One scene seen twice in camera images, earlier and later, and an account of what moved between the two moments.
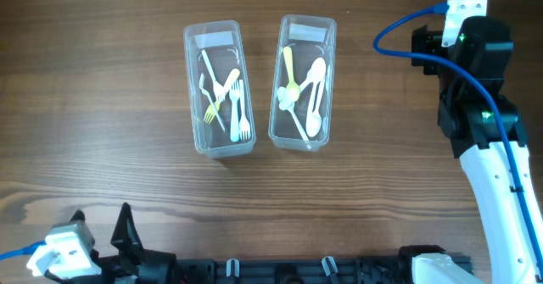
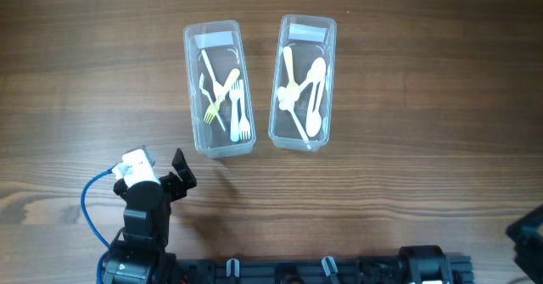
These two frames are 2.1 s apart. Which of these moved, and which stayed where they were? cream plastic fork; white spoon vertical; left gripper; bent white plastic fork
Moved: left gripper
Stayed: white spoon vertical; bent white plastic fork; cream plastic fork
